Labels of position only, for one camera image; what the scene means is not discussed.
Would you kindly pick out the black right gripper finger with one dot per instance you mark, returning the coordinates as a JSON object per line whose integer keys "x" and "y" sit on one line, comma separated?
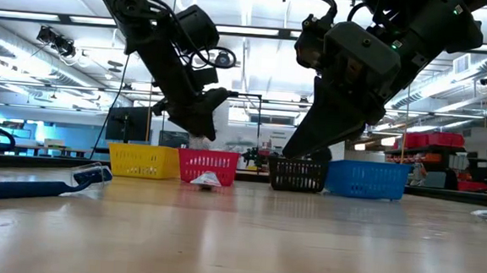
{"x": 296, "y": 146}
{"x": 333, "y": 116}

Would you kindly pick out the white toothpaste tube red end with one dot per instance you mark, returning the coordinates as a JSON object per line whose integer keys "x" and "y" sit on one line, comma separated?
{"x": 207, "y": 180}

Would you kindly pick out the dark blue razor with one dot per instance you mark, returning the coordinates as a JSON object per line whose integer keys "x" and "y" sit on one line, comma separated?
{"x": 20, "y": 188}

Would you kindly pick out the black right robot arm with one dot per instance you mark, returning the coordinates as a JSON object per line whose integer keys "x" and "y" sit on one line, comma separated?
{"x": 437, "y": 21}

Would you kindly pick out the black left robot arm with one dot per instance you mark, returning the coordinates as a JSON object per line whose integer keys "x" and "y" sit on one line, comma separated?
{"x": 159, "y": 55}

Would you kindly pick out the small dark screen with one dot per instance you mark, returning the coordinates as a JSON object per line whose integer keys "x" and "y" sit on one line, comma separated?
{"x": 173, "y": 138}

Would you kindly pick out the black plastic basket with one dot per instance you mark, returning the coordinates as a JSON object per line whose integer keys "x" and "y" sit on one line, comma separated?
{"x": 296, "y": 175}

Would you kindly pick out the red plastic basket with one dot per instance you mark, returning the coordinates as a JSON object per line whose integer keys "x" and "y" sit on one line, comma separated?
{"x": 225, "y": 165}

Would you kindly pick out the yellow plastic basket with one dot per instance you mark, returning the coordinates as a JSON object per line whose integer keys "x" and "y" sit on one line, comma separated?
{"x": 144, "y": 162}

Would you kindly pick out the black monitor with stand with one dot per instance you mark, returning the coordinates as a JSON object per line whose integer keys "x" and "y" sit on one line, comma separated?
{"x": 128, "y": 123}

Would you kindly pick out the blue plastic basket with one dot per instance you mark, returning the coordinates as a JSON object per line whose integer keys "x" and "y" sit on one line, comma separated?
{"x": 368, "y": 180}

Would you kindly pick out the red storage bins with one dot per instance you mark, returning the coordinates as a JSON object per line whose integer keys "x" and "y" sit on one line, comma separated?
{"x": 434, "y": 140}

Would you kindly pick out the dark storage shelf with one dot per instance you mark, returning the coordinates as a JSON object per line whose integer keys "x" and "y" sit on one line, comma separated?
{"x": 437, "y": 152}

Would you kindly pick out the background work table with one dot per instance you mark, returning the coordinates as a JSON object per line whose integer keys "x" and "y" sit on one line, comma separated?
{"x": 52, "y": 149}

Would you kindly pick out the red box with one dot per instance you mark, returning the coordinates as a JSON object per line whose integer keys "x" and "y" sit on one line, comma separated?
{"x": 473, "y": 186}

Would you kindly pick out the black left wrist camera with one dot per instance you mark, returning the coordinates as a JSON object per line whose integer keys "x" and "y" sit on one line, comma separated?
{"x": 207, "y": 77}

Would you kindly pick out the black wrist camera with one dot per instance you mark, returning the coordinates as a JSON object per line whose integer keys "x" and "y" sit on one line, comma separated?
{"x": 312, "y": 43}
{"x": 207, "y": 77}

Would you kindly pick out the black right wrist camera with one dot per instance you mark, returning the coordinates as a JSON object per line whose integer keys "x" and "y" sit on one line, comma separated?
{"x": 312, "y": 43}

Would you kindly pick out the black ceiling camera rig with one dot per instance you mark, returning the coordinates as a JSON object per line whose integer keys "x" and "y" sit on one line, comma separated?
{"x": 56, "y": 42}

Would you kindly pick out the black aluminium table frame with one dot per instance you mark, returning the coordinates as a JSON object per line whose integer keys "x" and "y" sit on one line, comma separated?
{"x": 34, "y": 162}

